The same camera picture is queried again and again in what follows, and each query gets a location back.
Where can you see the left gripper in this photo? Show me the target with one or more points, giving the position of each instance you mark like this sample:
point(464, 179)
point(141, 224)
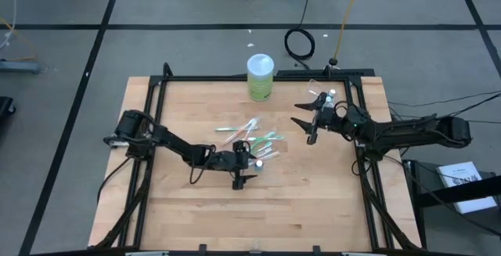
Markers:
point(227, 161)

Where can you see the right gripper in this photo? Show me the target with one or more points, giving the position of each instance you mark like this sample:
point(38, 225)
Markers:
point(332, 119)

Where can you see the blue mouthwash bottle white cap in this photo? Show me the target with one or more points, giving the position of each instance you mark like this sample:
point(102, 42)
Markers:
point(332, 92)
point(329, 99)
point(259, 166)

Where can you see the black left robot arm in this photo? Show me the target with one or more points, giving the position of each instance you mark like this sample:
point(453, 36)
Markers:
point(172, 140)

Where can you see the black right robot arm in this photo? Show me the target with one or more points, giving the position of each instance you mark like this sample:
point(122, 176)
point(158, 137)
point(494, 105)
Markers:
point(411, 132)

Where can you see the clear plastic cup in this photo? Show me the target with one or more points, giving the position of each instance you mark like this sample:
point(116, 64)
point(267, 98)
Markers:
point(315, 85)

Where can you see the green disinfecting wipes canister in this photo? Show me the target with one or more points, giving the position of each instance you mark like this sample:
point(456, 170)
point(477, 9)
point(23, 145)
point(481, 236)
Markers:
point(260, 85)

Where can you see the white booklet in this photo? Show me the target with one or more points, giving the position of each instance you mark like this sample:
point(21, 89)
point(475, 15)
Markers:
point(460, 170)

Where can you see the black side stand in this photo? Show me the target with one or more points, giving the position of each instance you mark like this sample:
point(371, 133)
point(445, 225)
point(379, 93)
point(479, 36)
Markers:
point(450, 195)

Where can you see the grey floor base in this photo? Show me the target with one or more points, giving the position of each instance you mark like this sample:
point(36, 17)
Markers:
point(19, 67)

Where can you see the black chair base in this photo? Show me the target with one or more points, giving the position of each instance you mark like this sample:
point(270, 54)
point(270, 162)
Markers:
point(4, 109)

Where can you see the silver arm base bracket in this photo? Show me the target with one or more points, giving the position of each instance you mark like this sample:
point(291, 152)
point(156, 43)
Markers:
point(117, 143)

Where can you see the grey table bracket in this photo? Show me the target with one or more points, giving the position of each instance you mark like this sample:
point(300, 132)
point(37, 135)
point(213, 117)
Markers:
point(358, 254)
point(146, 253)

